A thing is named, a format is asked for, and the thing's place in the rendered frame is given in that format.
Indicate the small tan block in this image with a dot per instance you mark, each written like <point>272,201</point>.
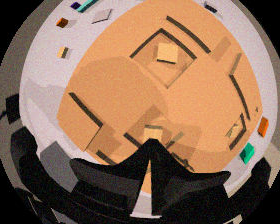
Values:
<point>154,131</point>
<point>233,131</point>
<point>62,52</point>
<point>167,53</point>

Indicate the green block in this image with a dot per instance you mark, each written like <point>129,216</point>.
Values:
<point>247,152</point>

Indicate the turquoise flat block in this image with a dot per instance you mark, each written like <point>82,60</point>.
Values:
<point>86,5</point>

